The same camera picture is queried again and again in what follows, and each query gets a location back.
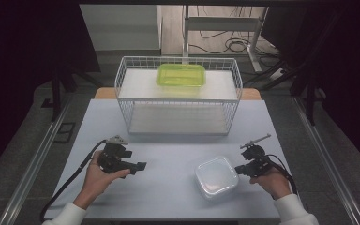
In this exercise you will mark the green plastic food container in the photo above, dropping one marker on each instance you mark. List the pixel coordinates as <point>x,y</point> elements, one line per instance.
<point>181,75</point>

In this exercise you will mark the white cabinet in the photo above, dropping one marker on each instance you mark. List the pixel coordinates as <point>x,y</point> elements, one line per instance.
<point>122,28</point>

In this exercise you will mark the black floor bracket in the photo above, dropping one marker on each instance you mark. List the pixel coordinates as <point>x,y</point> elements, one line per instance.
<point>65,132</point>

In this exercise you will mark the black metal stand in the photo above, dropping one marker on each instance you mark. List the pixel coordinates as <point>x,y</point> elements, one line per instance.
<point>56,93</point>
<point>309,90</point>

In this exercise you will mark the person's right hand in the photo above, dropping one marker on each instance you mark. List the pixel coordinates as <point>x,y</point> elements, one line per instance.
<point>272,184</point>

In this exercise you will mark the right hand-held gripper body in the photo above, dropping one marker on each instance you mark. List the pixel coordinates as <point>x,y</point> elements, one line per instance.
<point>258,161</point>

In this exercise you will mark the white power strip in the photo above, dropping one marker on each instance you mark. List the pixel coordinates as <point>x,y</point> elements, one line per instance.
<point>276,74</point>

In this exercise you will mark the clear white plastic food container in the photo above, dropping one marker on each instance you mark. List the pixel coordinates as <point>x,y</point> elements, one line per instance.
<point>216,177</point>

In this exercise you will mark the white metal desk frame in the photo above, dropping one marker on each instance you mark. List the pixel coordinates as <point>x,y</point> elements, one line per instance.
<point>222,23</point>

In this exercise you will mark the aluminium rail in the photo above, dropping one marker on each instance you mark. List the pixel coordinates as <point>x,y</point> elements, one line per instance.
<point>328,159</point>
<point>34,159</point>

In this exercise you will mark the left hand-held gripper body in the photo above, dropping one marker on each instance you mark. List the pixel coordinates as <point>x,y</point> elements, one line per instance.
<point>112,157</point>

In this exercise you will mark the person's left hand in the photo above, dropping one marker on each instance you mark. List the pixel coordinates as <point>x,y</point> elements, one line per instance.
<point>98,181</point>

